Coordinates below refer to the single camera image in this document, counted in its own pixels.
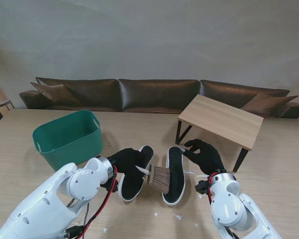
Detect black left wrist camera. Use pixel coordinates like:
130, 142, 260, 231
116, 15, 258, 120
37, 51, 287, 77
101, 175, 120, 193

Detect green plastic basket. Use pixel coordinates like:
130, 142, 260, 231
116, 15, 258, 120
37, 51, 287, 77
32, 110, 104, 172

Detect brown leather sofa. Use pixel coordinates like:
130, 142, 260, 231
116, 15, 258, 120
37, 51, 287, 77
18, 77, 299, 119

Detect yellow canvas sneaker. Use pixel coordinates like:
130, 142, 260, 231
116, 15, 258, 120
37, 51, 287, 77
161, 146, 186, 206
118, 145, 154, 202

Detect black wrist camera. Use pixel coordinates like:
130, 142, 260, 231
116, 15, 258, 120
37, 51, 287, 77
194, 179, 211, 195
101, 175, 120, 193

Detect red black left arm cables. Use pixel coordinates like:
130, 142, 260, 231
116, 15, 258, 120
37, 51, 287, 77
48, 164, 119, 239

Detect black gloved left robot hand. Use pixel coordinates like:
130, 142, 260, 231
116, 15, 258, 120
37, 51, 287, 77
107, 147, 148, 180

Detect small wooden side table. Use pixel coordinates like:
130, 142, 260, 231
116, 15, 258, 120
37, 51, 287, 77
0, 99, 15, 112

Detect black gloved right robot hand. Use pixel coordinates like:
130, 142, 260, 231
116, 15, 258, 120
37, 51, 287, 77
182, 138, 226, 175

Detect brown sofa cushion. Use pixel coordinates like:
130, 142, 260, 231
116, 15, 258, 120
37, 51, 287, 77
240, 91, 299, 118
30, 82, 82, 105

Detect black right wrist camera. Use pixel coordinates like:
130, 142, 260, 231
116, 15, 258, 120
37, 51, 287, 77
194, 179, 211, 195

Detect small wooden stand black legs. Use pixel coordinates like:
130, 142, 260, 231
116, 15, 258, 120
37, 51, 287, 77
174, 94, 265, 173

